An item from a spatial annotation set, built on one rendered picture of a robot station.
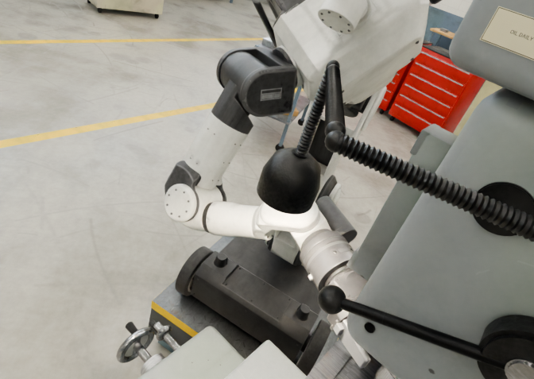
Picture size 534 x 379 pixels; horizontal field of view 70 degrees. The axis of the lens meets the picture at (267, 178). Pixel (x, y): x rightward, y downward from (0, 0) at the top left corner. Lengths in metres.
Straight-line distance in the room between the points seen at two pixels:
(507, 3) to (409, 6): 0.48
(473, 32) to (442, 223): 0.16
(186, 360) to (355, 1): 0.90
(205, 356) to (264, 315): 0.36
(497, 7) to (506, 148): 0.10
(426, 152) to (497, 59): 0.16
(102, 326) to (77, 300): 0.19
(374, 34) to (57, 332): 1.75
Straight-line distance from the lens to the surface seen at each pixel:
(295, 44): 0.77
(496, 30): 0.31
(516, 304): 0.39
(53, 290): 2.16
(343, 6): 0.66
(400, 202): 0.46
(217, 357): 1.12
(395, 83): 5.39
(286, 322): 1.41
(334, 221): 0.71
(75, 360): 1.94
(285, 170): 0.42
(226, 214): 0.77
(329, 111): 0.28
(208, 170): 0.79
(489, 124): 0.34
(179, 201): 0.80
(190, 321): 1.57
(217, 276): 1.45
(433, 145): 0.43
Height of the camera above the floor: 1.68
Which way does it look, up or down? 32 degrees down
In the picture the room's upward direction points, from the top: 19 degrees clockwise
